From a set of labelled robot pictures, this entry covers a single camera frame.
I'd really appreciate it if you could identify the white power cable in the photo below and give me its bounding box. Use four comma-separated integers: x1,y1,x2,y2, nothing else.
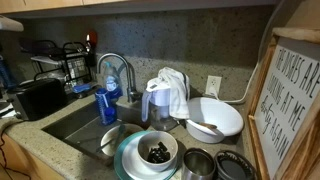
209,63,260,105

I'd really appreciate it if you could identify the wooden handled blue spatula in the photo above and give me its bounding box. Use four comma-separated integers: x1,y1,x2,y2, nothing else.
199,122,217,129

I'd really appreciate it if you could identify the wooden lower cabinet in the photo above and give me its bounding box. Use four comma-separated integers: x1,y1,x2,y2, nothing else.
0,134,65,180

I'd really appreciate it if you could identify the wooden upper cabinet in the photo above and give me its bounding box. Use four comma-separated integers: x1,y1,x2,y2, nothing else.
0,0,280,18

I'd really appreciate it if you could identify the white dish towel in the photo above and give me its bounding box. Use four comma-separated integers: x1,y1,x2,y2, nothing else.
158,67,190,119

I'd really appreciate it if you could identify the blue dish soap bottle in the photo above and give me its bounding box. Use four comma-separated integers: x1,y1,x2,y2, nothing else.
103,61,123,100

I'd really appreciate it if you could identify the dirty white plate in sink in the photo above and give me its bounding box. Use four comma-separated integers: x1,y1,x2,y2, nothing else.
100,124,143,156

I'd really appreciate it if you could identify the blue sponge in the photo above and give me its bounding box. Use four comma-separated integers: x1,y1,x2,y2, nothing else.
72,84,91,93

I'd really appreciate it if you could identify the red handled utensil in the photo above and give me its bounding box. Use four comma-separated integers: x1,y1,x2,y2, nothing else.
86,30,98,53

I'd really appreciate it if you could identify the black wire dish rack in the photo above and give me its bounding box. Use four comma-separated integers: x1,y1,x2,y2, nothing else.
19,38,95,99

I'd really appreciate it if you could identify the black round tumbler lid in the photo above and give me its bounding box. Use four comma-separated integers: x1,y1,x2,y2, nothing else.
215,150,256,180

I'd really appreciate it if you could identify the white wall outlet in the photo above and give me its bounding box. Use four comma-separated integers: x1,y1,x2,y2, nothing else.
205,75,222,96

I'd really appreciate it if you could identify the wooden cabinet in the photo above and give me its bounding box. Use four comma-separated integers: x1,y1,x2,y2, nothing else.
0,134,65,180
0,0,280,18

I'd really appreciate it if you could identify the small white ceramic bowl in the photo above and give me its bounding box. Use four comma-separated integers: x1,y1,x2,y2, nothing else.
137,131,178,172

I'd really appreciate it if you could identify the large white mixing bowl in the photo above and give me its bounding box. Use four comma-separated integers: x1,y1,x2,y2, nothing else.
186,97,244,143

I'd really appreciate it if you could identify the wood framed dishes sign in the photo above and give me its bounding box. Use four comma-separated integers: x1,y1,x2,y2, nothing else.
248,28,320,180

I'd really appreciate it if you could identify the stainless steel tumbler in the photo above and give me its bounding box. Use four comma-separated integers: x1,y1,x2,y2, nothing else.
181,148,216,180

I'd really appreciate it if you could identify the stainless steel sink basin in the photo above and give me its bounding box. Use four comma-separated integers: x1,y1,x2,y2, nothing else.
43,102,150,166

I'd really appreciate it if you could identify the black toaster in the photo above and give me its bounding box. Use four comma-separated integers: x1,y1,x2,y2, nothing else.
7,78,67,121

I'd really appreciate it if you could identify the dark metal kitchen faucet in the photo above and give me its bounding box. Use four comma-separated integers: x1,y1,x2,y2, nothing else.
97,53,142,103

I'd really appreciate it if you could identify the white water filter pitcher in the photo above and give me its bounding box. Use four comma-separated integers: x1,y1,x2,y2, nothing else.
141,78,177,131

